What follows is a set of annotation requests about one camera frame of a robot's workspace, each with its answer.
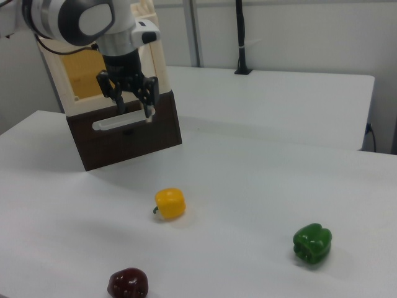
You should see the dark brown cabinet drawer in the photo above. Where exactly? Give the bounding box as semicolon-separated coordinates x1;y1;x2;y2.
66;89;183;173

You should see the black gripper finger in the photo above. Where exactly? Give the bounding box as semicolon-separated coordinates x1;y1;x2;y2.
133;75;161;123
96;70;126;114

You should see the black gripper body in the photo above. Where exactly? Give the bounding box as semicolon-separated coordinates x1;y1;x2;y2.
102;50;145;91

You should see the black clamped pole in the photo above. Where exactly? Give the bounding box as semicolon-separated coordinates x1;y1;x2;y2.
233;0;254;76

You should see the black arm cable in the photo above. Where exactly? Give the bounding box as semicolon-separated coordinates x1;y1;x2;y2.
34;33;100;56

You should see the black power cable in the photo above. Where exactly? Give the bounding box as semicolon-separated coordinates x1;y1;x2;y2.
366;123;378;153

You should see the cream door with yellow window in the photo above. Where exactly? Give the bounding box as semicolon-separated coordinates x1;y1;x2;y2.
46;43;158;115

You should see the yellow bell pepper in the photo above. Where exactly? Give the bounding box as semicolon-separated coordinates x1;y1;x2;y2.
151;187;187;221

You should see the green bell pepper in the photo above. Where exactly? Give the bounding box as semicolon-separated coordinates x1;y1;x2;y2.
292;222;333;264

